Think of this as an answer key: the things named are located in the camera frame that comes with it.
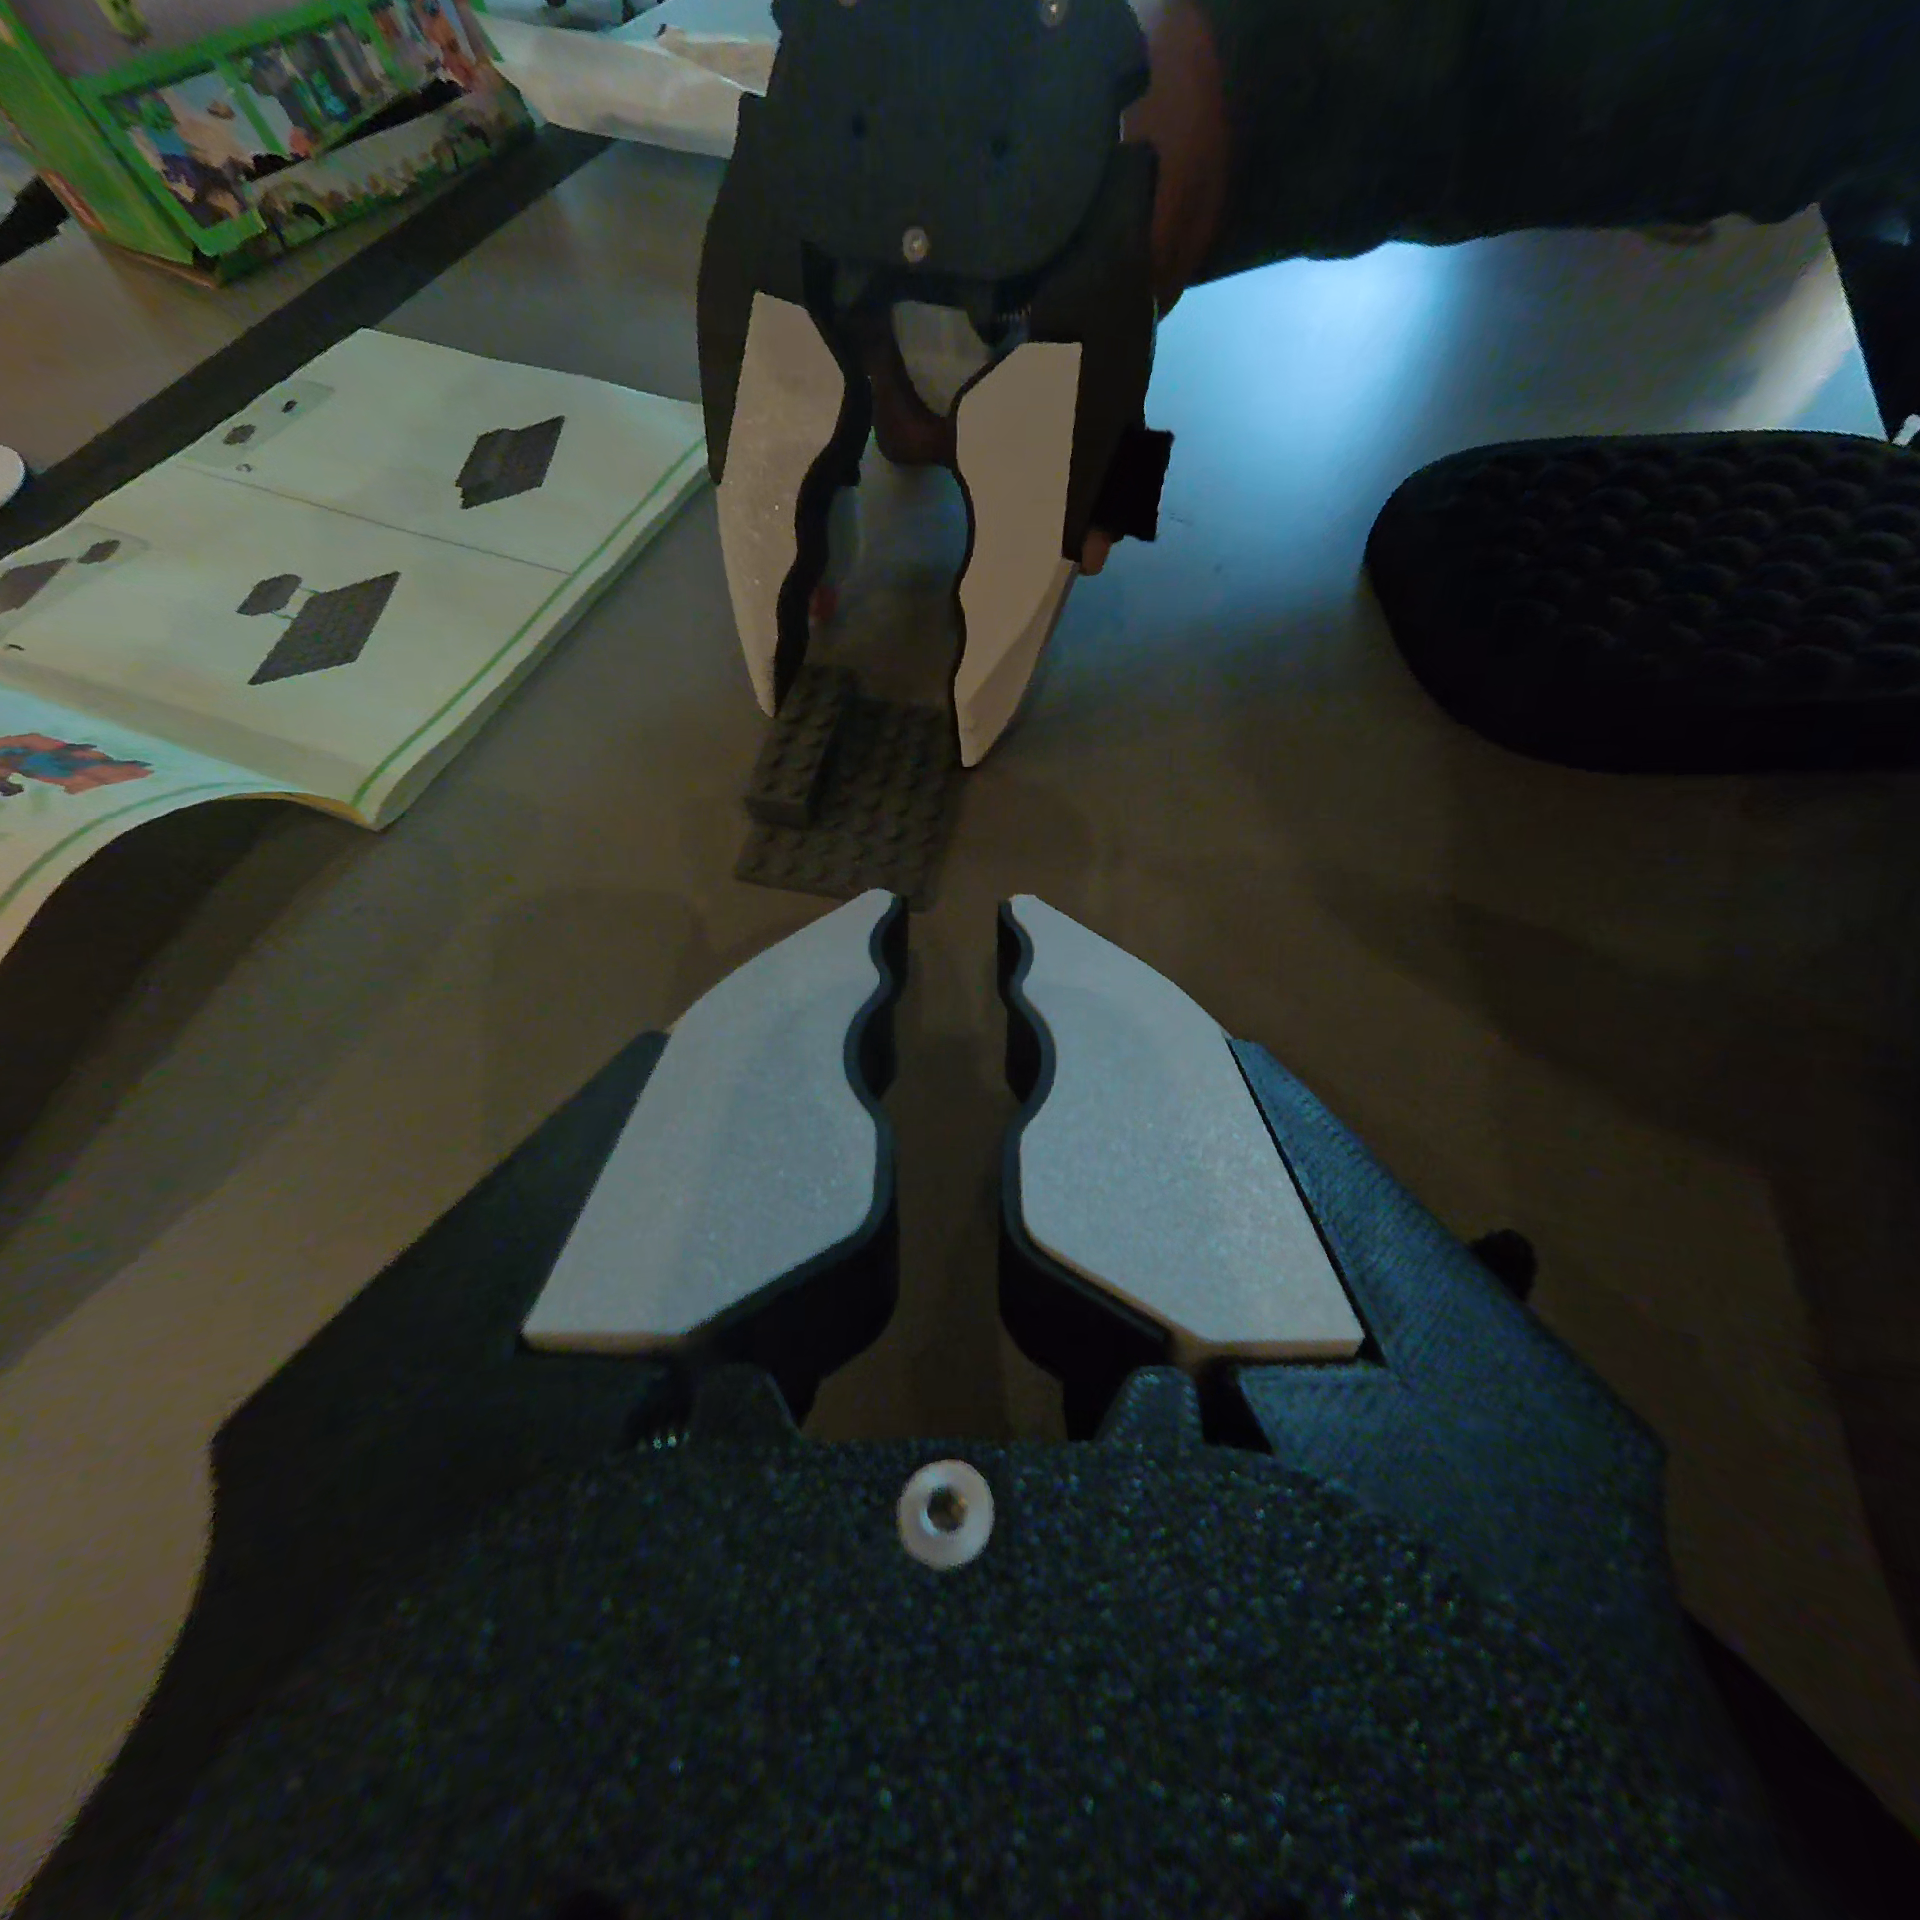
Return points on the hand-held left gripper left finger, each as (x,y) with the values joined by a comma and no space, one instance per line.
(704,1184)

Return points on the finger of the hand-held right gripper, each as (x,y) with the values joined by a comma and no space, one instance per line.
(765,451)
(1028,524)

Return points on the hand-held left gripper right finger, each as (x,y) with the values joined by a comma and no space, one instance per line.
(1171,1184)

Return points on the small grey toy brick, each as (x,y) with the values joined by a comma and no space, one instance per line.
(803,751)

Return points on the white printed paper bag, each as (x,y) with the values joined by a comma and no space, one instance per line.
(629,77)

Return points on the dark grey toy base plate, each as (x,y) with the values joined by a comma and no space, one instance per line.
(886,820)

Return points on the building instruction booklet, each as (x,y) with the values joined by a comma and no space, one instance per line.
(375,599)

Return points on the person's right forearm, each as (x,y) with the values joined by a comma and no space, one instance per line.
(1575,120)

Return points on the grey desk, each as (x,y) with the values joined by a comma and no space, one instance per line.
(1350,974)

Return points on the person's right hand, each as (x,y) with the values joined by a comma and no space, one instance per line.
(1193,149)

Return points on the black textured pad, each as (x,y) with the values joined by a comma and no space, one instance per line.
(1651,599)

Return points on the green toy set box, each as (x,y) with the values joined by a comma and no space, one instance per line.
(224,120)

